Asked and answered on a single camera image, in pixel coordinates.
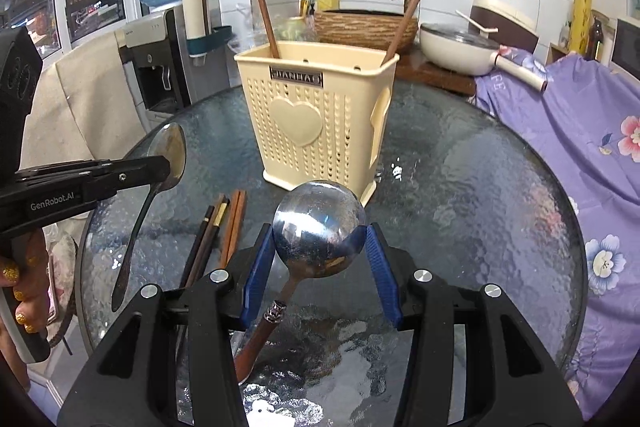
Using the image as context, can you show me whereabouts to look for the brown wooden chopstick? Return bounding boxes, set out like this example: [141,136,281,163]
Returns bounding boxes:
[381,0,437,67]
[227,190,249,266]
[251,0,281,59]
[219,190,242,269]

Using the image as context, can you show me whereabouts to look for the teal cup holder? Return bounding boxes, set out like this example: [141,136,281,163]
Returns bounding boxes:
[186,25,236,58]

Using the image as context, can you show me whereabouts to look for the small wooden box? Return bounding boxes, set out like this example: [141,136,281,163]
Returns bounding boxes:
[545,42,574,68]

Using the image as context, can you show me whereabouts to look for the clear plastic bag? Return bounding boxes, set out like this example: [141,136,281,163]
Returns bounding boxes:
[235,4,316,53]

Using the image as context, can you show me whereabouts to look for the woven pattern wash basin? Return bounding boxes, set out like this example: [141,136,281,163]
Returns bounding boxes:
[312,9,420,53]

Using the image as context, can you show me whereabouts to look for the grey water dispenser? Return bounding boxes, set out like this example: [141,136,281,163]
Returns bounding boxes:
[117,4,222,116]

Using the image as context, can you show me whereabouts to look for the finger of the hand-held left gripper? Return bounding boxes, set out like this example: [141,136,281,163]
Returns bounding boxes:
[15,154,174,208]

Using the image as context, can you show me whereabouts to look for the beige felt cloth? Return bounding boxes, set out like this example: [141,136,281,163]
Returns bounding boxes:
[20,56,97,170]
[55,29,151,160]

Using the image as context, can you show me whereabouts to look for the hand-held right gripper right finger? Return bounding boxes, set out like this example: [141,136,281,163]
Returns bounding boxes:
[364,223,584,427]

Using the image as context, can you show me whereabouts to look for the white microwave oven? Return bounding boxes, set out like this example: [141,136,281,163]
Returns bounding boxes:
[610,17,640,84]

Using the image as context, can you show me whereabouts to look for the white pan with glass lid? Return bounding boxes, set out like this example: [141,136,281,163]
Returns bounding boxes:
[419,22,549,94]

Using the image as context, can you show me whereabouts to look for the slim metal spoon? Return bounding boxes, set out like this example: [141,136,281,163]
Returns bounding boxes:
[110,122,188,313]

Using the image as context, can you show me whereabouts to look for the person's left hand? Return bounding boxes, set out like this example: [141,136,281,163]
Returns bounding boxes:
[3,231,58,336]

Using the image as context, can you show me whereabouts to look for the dark brown chopstick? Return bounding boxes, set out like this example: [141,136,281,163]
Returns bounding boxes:
[178,205,216,289]

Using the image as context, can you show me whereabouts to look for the brown white rice cooker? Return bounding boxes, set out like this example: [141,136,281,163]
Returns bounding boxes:
[470,0,541,53]

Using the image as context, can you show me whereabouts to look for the cream plastic utensil holder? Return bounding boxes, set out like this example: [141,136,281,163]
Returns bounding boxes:
[234,39,401,208]

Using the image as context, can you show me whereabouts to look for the purple floral cloth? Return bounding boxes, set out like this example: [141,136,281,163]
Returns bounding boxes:
[472,47,640,424]

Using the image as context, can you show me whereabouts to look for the yellow roll box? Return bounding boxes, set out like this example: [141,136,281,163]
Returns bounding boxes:
[570,0,594,58]

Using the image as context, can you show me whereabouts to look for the large wooden-handled metal spoon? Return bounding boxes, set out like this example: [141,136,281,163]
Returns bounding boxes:
[232,179,369,384]

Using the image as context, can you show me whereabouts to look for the dark glass bottle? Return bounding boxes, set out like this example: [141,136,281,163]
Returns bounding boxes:
[586,18,604,60]

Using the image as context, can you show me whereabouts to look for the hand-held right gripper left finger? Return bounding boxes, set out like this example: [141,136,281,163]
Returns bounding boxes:
[57,223,277,427]

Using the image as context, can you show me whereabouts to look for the white paper cup sleeve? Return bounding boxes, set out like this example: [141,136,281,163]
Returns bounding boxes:
[181,0,211,40]

